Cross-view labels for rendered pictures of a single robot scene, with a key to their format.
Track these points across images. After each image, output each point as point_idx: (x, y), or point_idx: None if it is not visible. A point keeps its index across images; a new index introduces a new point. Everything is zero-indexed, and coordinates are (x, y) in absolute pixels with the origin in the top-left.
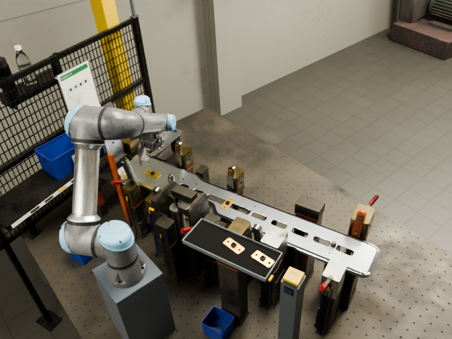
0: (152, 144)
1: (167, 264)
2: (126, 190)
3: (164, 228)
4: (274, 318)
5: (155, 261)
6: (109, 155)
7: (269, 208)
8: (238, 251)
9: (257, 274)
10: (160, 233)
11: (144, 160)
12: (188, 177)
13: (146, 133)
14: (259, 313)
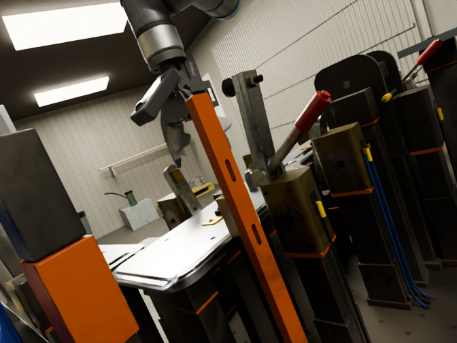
0: (211, 84)
1: None
2: (306, 173)
3: (430, 84)
4: (450, 173)
5: (446, 300)
6: (199, 94)
7: None
8: None
9: None
10: (435, 107)
11: (227, 126)
12: (245, 184)
13: (180, 71)
14: (452, 180)
